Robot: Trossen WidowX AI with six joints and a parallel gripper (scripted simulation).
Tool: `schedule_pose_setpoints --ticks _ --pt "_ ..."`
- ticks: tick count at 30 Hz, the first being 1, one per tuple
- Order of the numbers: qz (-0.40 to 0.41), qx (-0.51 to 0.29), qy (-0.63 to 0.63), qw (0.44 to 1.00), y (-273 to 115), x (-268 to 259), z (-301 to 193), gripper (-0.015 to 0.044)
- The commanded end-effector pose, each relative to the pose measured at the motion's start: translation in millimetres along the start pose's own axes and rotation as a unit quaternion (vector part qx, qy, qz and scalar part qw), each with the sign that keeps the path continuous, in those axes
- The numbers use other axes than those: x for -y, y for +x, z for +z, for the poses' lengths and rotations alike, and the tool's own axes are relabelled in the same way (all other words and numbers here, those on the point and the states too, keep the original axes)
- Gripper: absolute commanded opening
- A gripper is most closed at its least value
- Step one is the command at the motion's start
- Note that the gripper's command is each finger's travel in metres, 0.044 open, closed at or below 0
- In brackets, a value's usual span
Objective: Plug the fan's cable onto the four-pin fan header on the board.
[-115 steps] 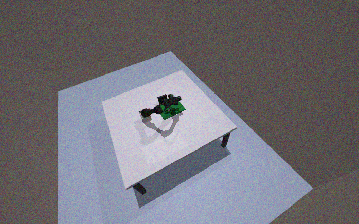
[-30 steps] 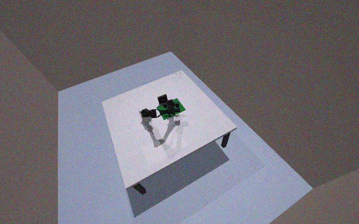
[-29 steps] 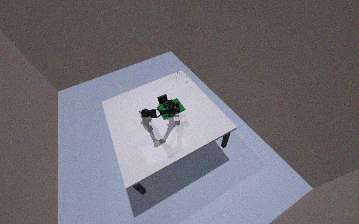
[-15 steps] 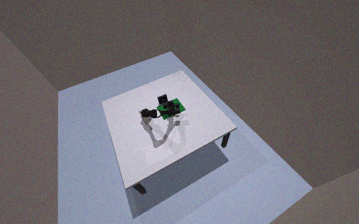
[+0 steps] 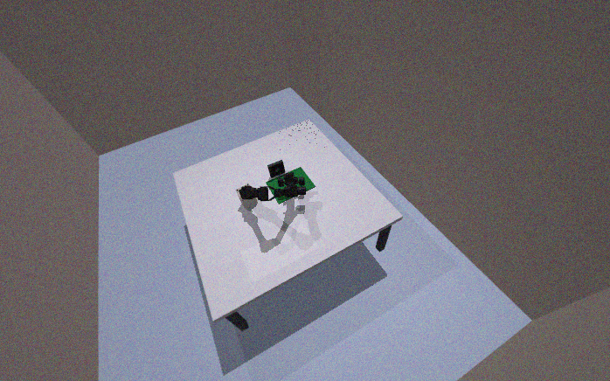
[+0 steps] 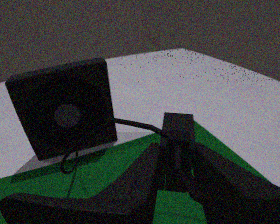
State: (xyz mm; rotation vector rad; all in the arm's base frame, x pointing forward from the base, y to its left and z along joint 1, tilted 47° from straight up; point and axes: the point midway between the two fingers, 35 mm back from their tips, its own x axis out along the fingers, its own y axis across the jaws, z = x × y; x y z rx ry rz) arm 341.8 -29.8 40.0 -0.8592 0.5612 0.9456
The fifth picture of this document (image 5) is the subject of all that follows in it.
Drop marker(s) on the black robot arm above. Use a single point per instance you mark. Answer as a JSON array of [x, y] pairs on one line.
[[248, 192]]

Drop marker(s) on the green circuit board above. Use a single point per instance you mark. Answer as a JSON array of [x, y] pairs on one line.
[[299, 172]]

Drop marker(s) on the black square fan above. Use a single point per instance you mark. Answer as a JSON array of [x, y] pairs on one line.
[[276, 168]]

